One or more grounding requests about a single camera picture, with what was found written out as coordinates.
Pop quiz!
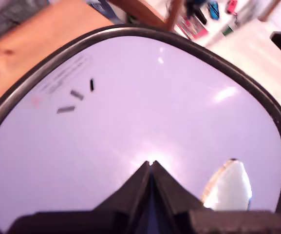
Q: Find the grey woven rug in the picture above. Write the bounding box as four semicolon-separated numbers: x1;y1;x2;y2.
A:
0;0;49;47

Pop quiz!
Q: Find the red toy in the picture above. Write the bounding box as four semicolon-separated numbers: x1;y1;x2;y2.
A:
225;0;239;15

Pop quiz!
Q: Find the pink printed box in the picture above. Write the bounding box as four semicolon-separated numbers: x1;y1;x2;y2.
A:
176;15;208;40

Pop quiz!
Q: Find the black rice cooker lid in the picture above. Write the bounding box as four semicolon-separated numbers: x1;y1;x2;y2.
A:
0;24;281;234

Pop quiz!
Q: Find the blue toy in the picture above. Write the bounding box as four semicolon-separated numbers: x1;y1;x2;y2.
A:
206;0;221;20

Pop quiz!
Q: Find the wooden chair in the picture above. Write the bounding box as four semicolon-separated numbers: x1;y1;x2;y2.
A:
108;0;183;33

